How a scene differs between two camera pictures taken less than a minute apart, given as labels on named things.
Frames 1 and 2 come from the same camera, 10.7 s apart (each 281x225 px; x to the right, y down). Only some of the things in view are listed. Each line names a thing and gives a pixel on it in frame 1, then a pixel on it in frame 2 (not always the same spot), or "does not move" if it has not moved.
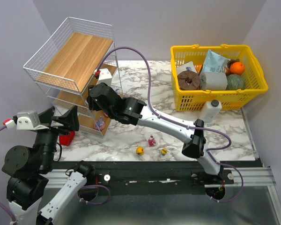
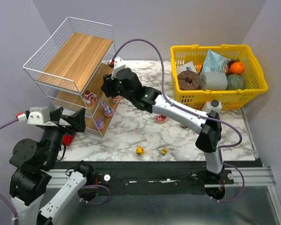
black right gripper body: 93,99 -> 108,85
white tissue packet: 183,68 does not move
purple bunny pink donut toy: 99,124 does not move
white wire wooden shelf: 64,66 does not move
